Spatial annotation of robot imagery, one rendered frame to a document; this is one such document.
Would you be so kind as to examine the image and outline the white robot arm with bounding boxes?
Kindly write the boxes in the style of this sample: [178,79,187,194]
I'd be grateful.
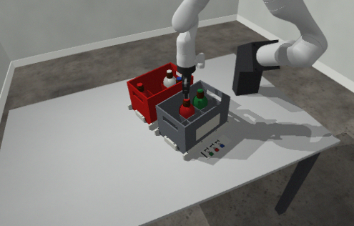
[172,0,328,69]

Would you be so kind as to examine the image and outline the blue bottle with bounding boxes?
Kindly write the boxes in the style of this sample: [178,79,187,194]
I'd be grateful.
[176,77,182,84]

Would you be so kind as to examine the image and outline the grey paper strip with colored squares and marks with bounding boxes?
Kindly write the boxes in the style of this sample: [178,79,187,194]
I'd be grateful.
[199,135,232,160]

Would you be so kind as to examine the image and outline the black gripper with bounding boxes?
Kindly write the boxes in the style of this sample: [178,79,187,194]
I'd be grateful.
[177,65,196,99]

